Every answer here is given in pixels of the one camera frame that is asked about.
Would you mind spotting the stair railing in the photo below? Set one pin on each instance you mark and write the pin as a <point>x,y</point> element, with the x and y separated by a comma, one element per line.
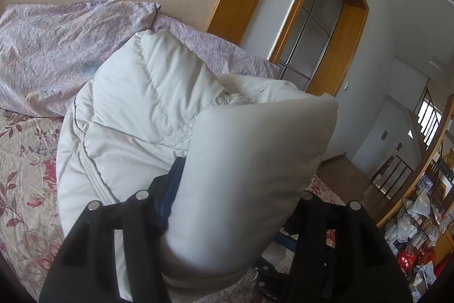
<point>391,175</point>

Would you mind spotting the frosted glass door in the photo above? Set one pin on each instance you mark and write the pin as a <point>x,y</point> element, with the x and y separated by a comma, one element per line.
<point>308,41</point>

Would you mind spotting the lilac pillow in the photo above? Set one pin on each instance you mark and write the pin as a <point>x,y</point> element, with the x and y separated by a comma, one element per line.
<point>49,52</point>
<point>221,56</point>

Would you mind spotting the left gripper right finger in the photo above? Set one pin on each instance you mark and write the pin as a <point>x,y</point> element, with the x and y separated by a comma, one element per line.
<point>339,256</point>

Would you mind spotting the floral bed sheet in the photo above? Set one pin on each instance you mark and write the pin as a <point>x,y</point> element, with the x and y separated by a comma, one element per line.
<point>31,233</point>

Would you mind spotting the left lilac pillow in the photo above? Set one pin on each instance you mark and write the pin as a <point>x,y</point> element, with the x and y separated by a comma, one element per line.
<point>49,52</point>

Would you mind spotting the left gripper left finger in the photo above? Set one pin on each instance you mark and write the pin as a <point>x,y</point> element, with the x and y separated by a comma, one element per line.
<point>84,268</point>

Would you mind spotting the right lilac pillow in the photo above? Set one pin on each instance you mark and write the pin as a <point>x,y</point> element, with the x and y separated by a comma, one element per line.
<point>221,56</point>

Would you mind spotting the cluttered wooden shelf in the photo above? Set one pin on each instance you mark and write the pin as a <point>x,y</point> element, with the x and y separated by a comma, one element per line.
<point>419,230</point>

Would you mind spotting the light grey down jacket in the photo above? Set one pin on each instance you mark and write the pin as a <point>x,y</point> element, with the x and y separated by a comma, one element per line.
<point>251,145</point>

